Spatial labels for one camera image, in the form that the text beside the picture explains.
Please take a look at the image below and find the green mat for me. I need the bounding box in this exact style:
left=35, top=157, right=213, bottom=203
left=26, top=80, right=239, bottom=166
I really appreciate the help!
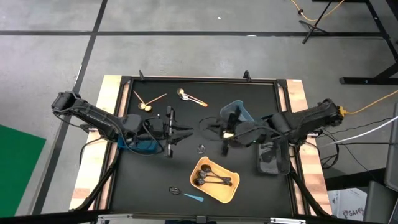
left=0, top=124, right=47, bottom=218

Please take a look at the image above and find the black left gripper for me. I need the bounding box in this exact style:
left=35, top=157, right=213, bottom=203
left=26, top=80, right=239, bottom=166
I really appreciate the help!
left=144, top=105, right=194, bottom=158

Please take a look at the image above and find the white printed box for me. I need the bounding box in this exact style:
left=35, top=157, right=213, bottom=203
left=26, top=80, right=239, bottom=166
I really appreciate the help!
left=328, top=187, right=368, bottom=222

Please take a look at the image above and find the black aluminium rig frame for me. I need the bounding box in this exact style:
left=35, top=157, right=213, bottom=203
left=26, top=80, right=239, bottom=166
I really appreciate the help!
left=68, top=70, right=335, bottom=224

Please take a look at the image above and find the black tripod stand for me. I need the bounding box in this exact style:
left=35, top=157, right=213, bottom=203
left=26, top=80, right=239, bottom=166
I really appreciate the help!
left=298, top=0, right=333, bottom=44

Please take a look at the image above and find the light blue plastic bin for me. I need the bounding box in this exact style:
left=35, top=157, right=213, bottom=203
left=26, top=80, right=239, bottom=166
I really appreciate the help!
left=220, top=100, right=254, bottom=123

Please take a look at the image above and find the grey equipment case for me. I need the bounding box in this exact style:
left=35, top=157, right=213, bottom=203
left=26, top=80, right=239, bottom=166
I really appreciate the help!
left=363, top=102, right=398, bottom=224

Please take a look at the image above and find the yellow plastic bin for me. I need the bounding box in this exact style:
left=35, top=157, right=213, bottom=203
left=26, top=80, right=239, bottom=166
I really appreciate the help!
left=189, top=156, right=241, bottom=204

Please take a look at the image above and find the black plastic tray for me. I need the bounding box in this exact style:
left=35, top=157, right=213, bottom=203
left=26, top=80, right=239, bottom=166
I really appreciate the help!
left=256, top=142, right=292, bottom=175

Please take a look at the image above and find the white floor cable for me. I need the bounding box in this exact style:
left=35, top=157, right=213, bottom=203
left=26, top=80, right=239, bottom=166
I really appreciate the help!
left=320, top=115, right=398, bottom=146

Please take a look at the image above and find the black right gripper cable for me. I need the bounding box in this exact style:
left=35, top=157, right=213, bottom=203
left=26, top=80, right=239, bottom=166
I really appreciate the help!
left=198, top=116, right=228, bottom=143

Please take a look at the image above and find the teal plastic bin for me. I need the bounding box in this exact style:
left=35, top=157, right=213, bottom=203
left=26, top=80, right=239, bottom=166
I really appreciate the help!
left=117, top=136, right=159, bottom=154

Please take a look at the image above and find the black table leg frame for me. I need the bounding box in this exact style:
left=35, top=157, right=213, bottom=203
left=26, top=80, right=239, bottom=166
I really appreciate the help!
left=339, top=0, right=398, bottom=85

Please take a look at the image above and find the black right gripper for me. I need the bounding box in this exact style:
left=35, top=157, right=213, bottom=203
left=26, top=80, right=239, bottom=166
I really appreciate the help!
left=207, top=106, right=261, bottom=157

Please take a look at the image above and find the orange extension cable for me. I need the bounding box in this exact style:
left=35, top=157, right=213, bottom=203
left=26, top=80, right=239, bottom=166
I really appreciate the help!
left=338, top=89, right=398, bottom=115

